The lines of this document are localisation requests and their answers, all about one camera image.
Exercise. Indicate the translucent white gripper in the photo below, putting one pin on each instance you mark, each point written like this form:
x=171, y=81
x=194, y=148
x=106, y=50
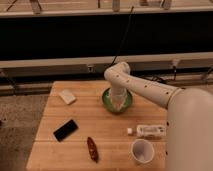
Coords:
x=118, y=99

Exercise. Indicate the green ceramic bowl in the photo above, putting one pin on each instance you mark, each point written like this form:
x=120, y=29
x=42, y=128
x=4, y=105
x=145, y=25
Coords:
x=108, y=105

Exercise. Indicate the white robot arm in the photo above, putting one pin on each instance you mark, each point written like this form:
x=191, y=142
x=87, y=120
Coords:
x=189, y=133

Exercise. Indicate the white sponge block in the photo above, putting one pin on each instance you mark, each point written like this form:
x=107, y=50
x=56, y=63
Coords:
x=67, y=96

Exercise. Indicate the clear plastic bottle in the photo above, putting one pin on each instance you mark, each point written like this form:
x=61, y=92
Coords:
x=148, y=131

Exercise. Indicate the dried red chili pepper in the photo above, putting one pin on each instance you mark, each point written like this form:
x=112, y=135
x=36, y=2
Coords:
x=92, y=149

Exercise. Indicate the white paper cup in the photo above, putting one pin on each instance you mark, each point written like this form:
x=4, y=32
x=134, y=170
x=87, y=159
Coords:
x=142, y=151

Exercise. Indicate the black smartphone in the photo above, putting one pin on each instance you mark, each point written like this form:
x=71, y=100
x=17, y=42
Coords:
x=65, y=130

